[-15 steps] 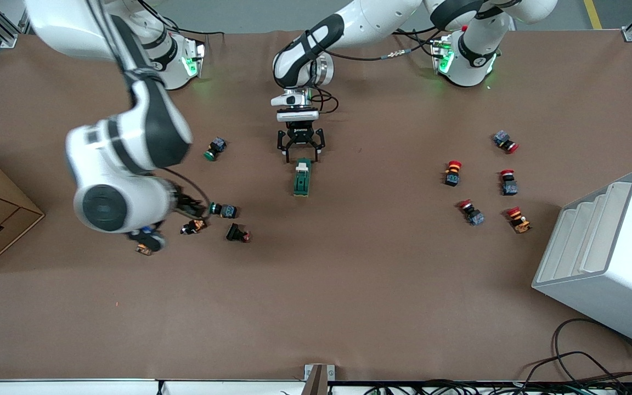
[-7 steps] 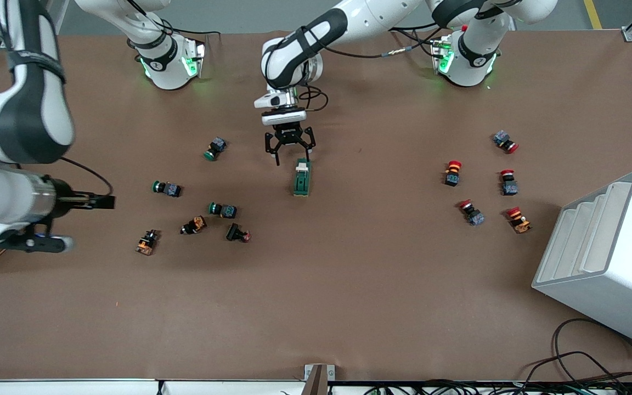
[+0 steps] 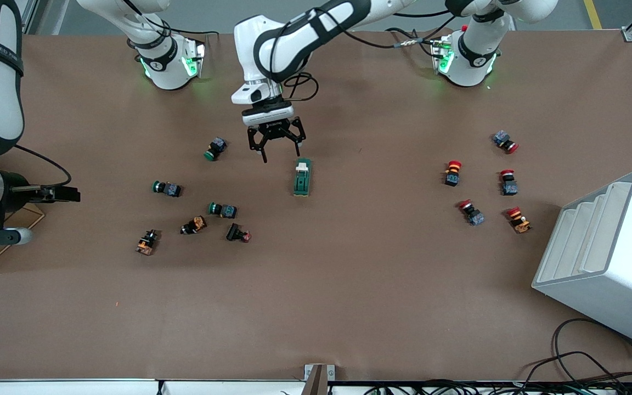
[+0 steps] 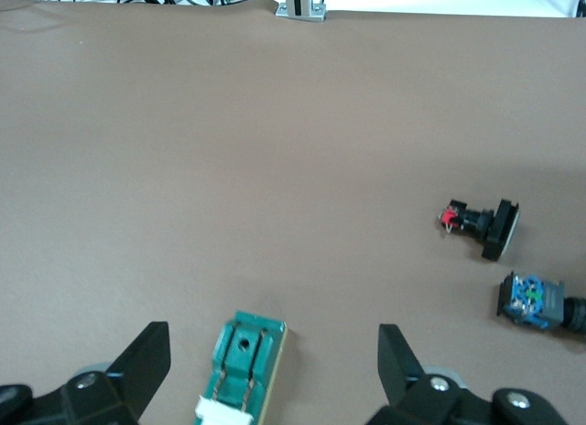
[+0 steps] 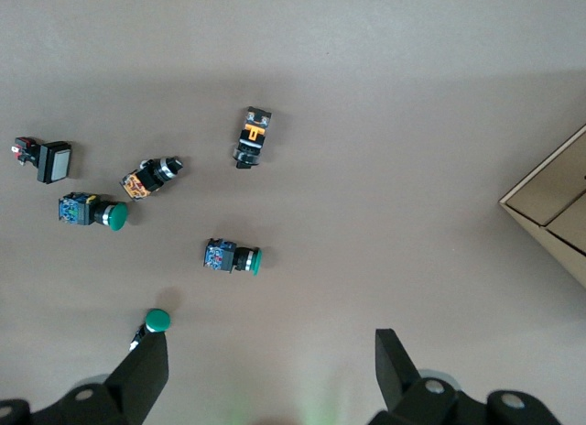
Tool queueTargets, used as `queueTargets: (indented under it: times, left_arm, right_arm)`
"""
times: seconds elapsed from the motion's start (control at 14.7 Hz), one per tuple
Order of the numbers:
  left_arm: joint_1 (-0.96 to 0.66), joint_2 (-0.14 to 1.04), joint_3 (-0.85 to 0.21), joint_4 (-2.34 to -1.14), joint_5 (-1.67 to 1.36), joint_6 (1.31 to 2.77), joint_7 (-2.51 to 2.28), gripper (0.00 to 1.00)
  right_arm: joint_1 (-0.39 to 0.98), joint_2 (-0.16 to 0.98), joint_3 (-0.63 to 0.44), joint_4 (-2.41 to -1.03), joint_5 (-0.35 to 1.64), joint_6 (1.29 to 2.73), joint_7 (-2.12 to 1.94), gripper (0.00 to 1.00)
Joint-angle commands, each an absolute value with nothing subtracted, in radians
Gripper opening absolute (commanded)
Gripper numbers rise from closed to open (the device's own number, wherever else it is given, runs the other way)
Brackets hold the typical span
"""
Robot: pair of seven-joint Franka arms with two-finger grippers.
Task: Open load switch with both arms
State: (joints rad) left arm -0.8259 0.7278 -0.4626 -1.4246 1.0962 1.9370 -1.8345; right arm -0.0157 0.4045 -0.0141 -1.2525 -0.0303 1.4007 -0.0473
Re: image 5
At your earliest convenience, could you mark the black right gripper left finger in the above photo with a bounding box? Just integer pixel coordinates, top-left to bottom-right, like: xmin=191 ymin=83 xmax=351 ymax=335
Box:
xmin=0 ymin=331 xmax=171 ymax=425

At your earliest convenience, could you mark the brown cardboard box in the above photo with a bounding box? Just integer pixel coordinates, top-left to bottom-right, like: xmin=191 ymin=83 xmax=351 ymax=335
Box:
xmin=497 ymin=122 xmax=586 ymax=291

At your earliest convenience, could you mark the black selector switch orange body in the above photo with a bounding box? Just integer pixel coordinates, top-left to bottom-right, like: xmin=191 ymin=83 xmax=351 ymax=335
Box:
xmin=119 ymin=155 xmax=183 ymax=202
xmin=231 ymin=105 xmax=274 ymax=171

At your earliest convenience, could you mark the green mushroom push button switch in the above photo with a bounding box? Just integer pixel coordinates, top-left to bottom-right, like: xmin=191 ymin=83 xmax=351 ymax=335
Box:
xmin=129 ymin=308 xmax=172 ymax=353
xmin=202 ymin=236 xmax=264 ymax=278
xmin=58 ymin=191 xmax=130 ymax=233

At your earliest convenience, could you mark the brown paper table cover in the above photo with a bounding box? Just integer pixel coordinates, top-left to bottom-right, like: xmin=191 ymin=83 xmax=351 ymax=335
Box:
xmin=0 ymin=0 xmax=586 ymax=425

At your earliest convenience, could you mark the square white push button switch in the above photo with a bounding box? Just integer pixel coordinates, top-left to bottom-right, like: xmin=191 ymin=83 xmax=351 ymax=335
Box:
xmin=9 ymin=136 xmax=74 ymax=185

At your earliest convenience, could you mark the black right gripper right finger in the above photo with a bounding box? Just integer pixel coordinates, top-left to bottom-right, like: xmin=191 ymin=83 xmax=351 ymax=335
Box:
xmin=368 ymin=328 xmax=564 ymax=425

